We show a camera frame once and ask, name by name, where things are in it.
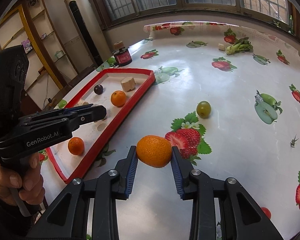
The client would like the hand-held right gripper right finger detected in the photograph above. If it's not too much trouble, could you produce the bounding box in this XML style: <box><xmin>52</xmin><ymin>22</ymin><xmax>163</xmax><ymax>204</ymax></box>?
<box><xmin>171</xmin><ymin>145</ymin><xmax>284</xmax><ymax>240</ymax></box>

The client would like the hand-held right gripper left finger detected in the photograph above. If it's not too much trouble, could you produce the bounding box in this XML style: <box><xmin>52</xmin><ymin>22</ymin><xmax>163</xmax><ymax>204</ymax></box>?
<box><xmin>27</xmin><ymin>145</ymin><xmax>138</xmax><ymax>240</ymax></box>

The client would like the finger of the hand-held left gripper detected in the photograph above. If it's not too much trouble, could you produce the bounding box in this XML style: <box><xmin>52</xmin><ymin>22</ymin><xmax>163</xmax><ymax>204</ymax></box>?
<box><xmin>20</xmin><ymin>105</ymin><xmax>107</xmax><ymax>130</ymax></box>
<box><xmin>55</xmin><ymin>103</ymin><xmax>95</xmax><ymax>112</ymax></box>

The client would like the red rimmed white tray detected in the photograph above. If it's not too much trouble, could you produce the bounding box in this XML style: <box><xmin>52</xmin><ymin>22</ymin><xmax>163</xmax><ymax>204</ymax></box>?
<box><xmin>45</xmin><ymin>68</ymin><xmax>156</xmax><ymax>184</ymax></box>

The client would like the orange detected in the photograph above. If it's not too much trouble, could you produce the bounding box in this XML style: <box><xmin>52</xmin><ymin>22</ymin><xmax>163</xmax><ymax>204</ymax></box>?
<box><xmin>136</xmin><ymin>135</ymin><xmax>172</xmax><ymax>168</ymax></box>
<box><xmin>68</xmin><ymin>137</ymin><xmax>85</xmax><ymax>155</ymax></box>
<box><xmin>111</xmin><ymin>90</ymin><xmax>127</xmax><ymax>107</ymax></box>

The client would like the large beige cylinder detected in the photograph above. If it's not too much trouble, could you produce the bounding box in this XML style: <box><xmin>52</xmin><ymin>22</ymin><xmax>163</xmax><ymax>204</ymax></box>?
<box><xmin>121</xmin><ymin>77</ymin><xmax>136</xmax><ymax>92</ymax></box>

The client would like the person's left forearm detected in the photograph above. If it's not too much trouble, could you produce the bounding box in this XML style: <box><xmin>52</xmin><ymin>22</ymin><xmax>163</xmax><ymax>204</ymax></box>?
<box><xmin>0</xmin><ymin>192</ymin><xmax>44</xmax><ymax>240</ymax></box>

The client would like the person's left hand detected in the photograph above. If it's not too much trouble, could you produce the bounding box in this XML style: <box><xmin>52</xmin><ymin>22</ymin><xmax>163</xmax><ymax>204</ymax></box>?
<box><xmin>0</xmin><ymin>152</ymin><xmax>45</xmax><ymax>207</ymax></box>

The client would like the purple plush toy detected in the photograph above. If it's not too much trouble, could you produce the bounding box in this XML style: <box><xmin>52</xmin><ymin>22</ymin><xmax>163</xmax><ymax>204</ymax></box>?
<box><xmin>21</xmin><ymin>39</ymin><xmax>32</xmax><ymax>53</ymax></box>

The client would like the black jar with cork stopper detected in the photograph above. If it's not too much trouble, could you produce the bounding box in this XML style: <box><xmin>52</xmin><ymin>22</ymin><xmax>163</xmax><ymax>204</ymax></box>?
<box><xmin>112</xmin><ymin>41</ymin><xmax>132</xmax><ymax>67</ymax></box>

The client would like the green round fruit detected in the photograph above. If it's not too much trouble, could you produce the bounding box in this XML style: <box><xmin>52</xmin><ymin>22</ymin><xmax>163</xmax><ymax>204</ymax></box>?
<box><xmin>196</xmin><ymin>101</ymin><xmax>211</xmax><ymax>118</ymax></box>

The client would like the tower air conditioner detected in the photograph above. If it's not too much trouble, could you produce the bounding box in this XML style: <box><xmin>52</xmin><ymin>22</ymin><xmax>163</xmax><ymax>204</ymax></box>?
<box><xmin>64</xmin><ymin>0</ymin><xmax>110</xmax><ymax>67</ymax></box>

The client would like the fruit print tablecloth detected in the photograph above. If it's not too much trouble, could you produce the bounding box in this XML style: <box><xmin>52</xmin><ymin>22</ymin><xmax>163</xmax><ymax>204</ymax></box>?
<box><xmin>37</xmin><ymin>21</ymin><xmax>300</xmax><ymax>240</ymax></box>

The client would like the green bok choy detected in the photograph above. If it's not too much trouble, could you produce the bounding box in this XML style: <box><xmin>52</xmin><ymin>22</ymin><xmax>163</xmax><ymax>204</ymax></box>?
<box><xmin>226</xmin><ymin>37</ymin><xmax>254</xmax><ymax>55</ymax></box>

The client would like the wooden wall shelf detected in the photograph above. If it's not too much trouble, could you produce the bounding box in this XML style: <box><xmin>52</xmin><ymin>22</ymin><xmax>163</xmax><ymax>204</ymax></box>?
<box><xmin>0</xmin><ymin>0</ymin><xmax>73</xmax><ymax>110</ymax></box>

